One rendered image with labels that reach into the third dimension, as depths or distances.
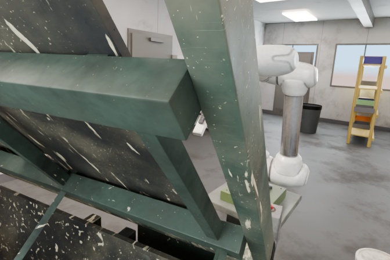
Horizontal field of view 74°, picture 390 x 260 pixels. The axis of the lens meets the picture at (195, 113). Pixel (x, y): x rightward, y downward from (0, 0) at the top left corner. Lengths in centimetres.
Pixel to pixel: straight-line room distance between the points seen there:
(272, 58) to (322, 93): 826
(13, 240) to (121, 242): 89
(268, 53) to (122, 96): 67
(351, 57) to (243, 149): 865
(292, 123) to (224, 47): 129
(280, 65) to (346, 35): 822
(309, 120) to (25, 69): 691
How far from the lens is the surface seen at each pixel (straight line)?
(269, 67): 93
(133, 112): 36
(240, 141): 41
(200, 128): 80
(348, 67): 902
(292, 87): 148
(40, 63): 52
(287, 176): 167
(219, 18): 27
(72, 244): 159
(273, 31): 971
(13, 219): 196
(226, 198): 175
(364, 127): 762
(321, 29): 927
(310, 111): 712
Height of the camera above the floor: 161
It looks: 11 degrees down
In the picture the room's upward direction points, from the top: 3 degrees clockwise
